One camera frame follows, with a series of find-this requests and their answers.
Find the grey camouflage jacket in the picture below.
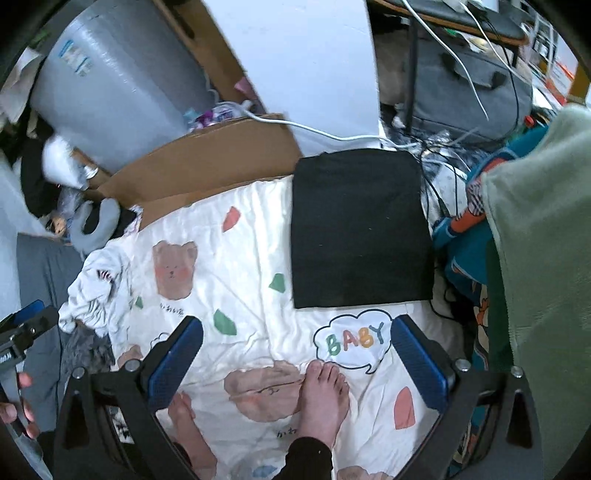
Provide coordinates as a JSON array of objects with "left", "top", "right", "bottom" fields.
[{"left": 62, "top": 323, "right": 116, "bottom": 374}]

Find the small black cloth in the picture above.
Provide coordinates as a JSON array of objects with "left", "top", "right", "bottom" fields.
[{"left": 111, "top": 208, "right": 139, "bottom": 238}]

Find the grey neck pillow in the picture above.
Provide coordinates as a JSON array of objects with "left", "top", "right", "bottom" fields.
[{"left": 69, "top": 198, "right": 122, "bottom": 254}]

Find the purple packet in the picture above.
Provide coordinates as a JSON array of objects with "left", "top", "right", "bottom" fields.
[{"left": 194, "top": 104, "right": 236, "bottom": 130}]

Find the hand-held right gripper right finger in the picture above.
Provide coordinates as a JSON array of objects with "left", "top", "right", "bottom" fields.
[{"left": 390, "top": 315, "right": 542, "bottom": 480}]

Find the black cable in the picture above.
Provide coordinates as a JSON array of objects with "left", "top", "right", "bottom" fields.
[{"left": 416, "top": 148, "right": 467, "bottom": 217}]

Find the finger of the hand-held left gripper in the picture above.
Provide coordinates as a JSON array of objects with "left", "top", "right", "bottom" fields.
[
  {"left": 25, "top": 305, "right": 61, "bottom": 343},
  {"left": 9, "top": 300, "right": 47, "bottom": 326}
]

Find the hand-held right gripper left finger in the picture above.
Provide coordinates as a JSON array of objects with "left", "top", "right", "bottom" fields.
[{"left": 53, "top": 318, "right": 205, "bottom": 480}]

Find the black cartoon print t-shirt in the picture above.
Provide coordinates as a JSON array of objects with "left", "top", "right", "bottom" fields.
[{"left": 290, "top": 150, "right": 435, "bottom": 311}]

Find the light green fleece garment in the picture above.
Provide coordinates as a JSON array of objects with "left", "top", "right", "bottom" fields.
[{"left": 480, "top": 104, "right": 591, "bottom": 480}]

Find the clear plastic bag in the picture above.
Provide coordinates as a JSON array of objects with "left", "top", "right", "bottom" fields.
[{"left": 55, "top": 187, "right": 84, "bottom": 217}]

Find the cream bear print bed sheet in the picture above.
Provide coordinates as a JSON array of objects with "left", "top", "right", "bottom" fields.
[{"left": 111, "top": 175, "right": 476, "bottom": 480}]

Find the cardboard box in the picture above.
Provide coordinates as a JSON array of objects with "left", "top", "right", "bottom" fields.
[{"left": 69, "top": 148, "right": 114, "bottom": 185}]

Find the teal printed blanket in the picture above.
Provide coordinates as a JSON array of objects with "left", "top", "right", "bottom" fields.
[{"left": 431, "top": 122, "right": 555, "bottom": 467}]

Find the person's bare foot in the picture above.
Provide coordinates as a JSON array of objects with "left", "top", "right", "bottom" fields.
[
  {"left": 298, "top": 360, "right": 349, "bottom": 446},
  {"left": 167, "top": 392, "right": 218, "bottom": 480}
]

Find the white spotted fleece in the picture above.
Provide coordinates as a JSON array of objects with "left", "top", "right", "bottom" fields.
[{"left": 104, "top": 406, "right": 134, "bottom": 444}]

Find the large black garment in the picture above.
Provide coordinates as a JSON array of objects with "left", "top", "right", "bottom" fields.
[{"left": 18, "top": 138, "right": 61, "bottom": 217}]

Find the white pillow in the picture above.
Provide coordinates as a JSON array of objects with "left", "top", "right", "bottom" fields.
[{"left": 41, "top": 134, "right": 100, "bottom": 190}]

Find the flattened cardboard sheet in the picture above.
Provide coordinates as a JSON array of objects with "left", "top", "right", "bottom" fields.
[{"left": 95, "top": 113, "right": 303, "bottom": 229}]

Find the grey bag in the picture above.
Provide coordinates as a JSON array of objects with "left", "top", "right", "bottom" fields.
[{"left": 404, "top": 41, "right": 534, "bottom": 144}]

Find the person's left hand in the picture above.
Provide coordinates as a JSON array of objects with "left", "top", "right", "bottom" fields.
[{"left": 0, "top": 371, "right": 42, "bottom": 440}]

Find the white hoodie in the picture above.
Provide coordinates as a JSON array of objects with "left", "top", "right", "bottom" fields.
[{"left": 59, "top": 240, "right": 134, "bottom": 342}]

